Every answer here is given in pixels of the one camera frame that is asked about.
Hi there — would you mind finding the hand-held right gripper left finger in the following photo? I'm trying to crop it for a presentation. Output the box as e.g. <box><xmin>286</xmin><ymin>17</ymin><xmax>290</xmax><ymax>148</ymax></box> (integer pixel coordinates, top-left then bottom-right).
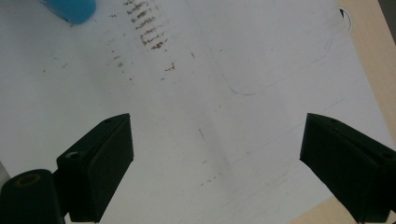
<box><xmin>56</xmin><ymin>113</ymin><xmax>134</xmax><ymax>224</ymax></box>

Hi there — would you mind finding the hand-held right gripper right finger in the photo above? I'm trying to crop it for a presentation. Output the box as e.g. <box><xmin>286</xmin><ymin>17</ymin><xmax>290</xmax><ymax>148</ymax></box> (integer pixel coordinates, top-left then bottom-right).
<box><xmin>299</xmin><ymin>112</ymin><xmax>396</xmax><ymax>224</ymax></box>

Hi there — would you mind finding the white board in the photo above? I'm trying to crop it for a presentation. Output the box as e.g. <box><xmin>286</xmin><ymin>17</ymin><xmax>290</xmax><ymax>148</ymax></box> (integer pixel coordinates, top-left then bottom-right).
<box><xmin>0</xmin><ymin>0</ymin><xmax>396</xmax><ymax>224</ymax></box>

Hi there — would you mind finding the blue plastic object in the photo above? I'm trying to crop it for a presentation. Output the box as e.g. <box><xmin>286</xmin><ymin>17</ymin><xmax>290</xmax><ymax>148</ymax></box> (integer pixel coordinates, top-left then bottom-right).
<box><xmin>38</xmin><ymin>0</ymin><xmax>97</xmax><ymax>25</ymax></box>

